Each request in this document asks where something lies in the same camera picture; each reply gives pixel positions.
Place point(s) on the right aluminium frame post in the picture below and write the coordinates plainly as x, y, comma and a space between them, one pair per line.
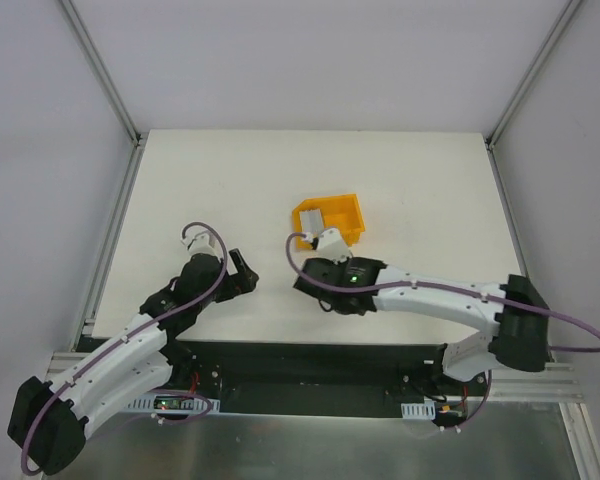
549, 44

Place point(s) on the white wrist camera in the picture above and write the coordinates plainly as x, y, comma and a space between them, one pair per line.
201, 243
329, 244

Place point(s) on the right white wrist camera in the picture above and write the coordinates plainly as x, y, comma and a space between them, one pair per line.
329, 244

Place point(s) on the left white cable duct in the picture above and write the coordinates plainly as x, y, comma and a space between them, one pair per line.
177, 405

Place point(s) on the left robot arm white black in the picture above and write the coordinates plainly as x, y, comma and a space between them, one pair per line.
52, 420

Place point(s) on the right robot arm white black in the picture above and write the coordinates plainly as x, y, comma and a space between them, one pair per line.
509, 320

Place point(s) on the stack of silver cards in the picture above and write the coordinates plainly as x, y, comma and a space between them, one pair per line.
311, 221

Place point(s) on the white cable duct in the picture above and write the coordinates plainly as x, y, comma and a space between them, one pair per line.
418, 411
177, 405

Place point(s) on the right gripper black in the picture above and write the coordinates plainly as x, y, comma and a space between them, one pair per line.
309, 279

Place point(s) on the right white cable duct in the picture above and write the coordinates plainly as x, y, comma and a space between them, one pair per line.
418, 411

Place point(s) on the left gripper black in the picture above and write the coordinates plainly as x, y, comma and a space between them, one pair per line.
238, 275

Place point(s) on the yellow plastic bin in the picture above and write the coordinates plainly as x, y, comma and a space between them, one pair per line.
340, 211

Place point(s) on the left aluminium frame post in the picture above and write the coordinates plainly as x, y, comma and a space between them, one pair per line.
99, 69

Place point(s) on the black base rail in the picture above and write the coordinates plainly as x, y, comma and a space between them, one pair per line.
367, 381

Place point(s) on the aluminium frame post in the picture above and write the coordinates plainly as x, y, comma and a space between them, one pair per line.
549, 44
99, 69

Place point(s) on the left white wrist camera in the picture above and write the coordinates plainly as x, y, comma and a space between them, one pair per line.
201, 243

